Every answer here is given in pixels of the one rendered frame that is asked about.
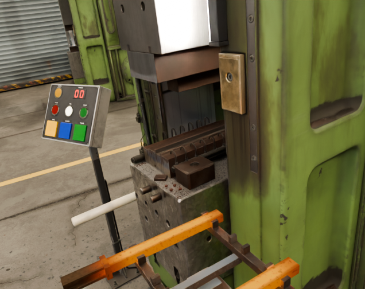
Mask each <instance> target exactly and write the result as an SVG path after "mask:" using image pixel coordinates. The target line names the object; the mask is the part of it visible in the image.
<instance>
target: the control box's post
mask: <svg viewBox="0 0 365 289"><path fill-rule="evenodd" d="M88 149H89V152H90V156H91V160H92V164H93V167H94V172H95V176H96V180H97V184H98V188H99V193H100V197H101V200H102V203H103V204H106V203H108V202H110V201H109V198H108V193H107V189H106V184H105V181H104V176H103V172H102V167H101V164H100V158H99V153H98V148H96V147H88ZM105 217H106V221H107V225H108V230H109V233H110V237H111V241H112V242H113V243H114V242H116V241H118V235H117V231H116V227H115V223H114V218H113V215H112V211H110V212H108V213H106V214H105ZM112 246H113V249H114V253H115V254H117V253H120V252H121V248H120V245H119V242H117V243H115V244H112Z"/></svg>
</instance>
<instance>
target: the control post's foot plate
mask: <svg viewBox="0 0 365 289"><path fill-rule="evenodd" d="M135 266H136V265H135V264H134V263H133V264H131V265H128V267H135ZM125 270H126V271H125ZM121 271H122V274H121V273H120V271H119V270H118V271H116V272H113V273H112V275H113V278H112V279H110V280H107V278H106V281H107V282H108V283H109V284H110V286H111V287H112V289H117V288H119V287H122V286H124V285H126V284H129V283H130V282H131V281H132V280H134V279H136V278H138V277H140V276H141V275H142V274H141V273H140V271H139V269H138V268H126V267H125V269H124V268H122V269H121Z"/></svg>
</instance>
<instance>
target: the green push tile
mask: <svg viewBox="0 0 365 289"><path fill-rule="evenodd" d="M86 132H87V126H85V125H81V124H75V128H74V132H73V138H72V140H77V141H81V142H85V138H86Z"/></svg>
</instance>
